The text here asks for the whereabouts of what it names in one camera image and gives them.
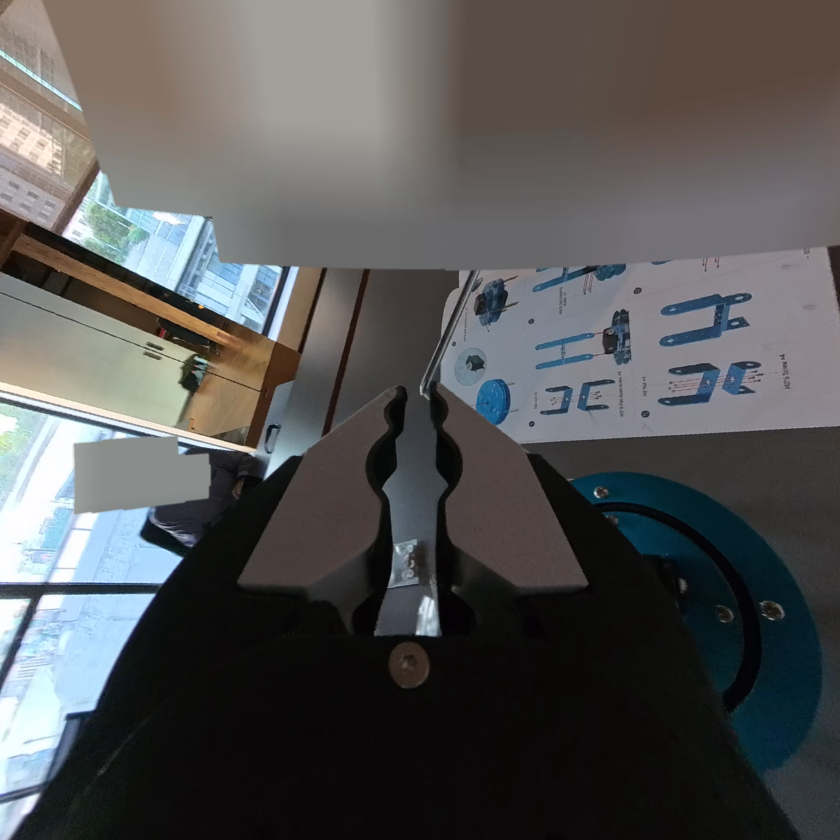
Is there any white cabinet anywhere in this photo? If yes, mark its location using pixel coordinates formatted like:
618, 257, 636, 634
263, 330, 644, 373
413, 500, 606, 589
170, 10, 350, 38
0, 272, 220, 437

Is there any small clear parts bag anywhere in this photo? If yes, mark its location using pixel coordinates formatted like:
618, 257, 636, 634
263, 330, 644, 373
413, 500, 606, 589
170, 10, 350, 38
387, 538, 439, 636

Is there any printed assembly instruction sheet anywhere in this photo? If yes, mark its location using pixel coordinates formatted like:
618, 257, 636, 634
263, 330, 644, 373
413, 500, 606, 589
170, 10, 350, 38
438, 245, 840, 443

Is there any wooden shelf unit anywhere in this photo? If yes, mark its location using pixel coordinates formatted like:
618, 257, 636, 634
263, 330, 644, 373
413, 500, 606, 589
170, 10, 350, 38
0, 220, 301, 454

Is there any thin metal hex key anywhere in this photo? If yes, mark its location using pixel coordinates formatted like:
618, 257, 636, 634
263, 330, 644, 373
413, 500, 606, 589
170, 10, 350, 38
420, 270, 479, 397

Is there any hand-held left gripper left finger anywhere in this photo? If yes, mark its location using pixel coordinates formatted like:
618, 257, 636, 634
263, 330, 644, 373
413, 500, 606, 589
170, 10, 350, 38
237, 386, 409, 602

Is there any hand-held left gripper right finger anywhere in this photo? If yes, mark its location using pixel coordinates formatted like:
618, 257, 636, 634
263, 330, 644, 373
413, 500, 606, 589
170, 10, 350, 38
428, 382, 589, 599

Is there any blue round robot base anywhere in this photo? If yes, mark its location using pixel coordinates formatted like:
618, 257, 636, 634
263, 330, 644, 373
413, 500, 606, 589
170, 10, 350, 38
568, 471, 824, 774

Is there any grey desk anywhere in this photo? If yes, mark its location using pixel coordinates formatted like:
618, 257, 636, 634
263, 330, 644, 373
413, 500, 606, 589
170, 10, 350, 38
289, 265, 840, 840

